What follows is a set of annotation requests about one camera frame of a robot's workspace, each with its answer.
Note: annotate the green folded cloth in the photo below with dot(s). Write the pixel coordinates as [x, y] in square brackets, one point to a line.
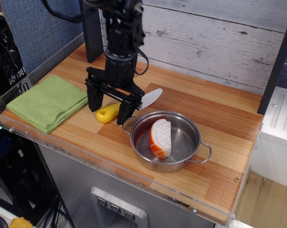
[48, 103]

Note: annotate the dark post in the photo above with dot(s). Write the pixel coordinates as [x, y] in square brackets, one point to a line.
[274, 76]
[92, 33]

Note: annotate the clear acrylic guard rail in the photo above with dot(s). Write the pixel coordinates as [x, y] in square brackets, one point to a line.
[82, 153]

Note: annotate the blue fabric partition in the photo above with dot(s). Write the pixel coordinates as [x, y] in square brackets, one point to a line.
[43, 40]

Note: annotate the small steel pot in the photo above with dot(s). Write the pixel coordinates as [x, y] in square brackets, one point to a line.
[186, 139]

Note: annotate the dark right post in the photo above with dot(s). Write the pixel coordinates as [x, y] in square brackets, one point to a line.
[274, 76]

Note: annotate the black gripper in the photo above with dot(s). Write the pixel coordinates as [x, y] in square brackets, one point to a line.
[116, 81]

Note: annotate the yellow handled toy knife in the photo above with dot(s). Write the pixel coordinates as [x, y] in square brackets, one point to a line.
[107, 113]

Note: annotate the steel cabinet control panel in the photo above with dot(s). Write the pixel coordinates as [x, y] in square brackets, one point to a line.
[114, 212]

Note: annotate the dark left post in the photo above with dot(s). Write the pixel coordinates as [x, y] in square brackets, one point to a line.
[92, 33]

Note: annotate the white ribbed appliance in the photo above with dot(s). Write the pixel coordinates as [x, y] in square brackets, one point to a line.
[269, 156]

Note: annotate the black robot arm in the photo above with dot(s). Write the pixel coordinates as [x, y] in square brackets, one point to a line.
[125, 35]

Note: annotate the orange white toy food slice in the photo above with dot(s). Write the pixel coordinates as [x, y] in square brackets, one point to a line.
[160, 139]

